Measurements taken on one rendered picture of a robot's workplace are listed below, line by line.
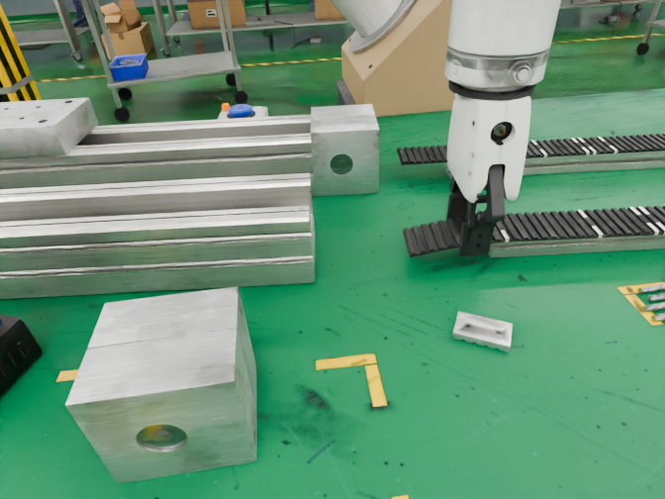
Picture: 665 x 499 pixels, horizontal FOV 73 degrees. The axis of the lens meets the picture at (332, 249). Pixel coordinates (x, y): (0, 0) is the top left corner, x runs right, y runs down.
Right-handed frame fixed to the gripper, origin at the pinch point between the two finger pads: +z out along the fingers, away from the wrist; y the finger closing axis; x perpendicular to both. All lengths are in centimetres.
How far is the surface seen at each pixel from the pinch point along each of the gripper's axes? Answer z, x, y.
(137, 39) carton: 65, 208, 465
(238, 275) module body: 2.1, 25.2, -4.2
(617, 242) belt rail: 2.7, -16.8, -1.0
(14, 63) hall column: 40, 218, 272
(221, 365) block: -5.6, 22.4, -22.5
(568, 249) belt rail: 3.2, -11.4, -1.2
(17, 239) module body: -3.9, 46.0, -4.3
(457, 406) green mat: 3.9, 5.7, -20.0
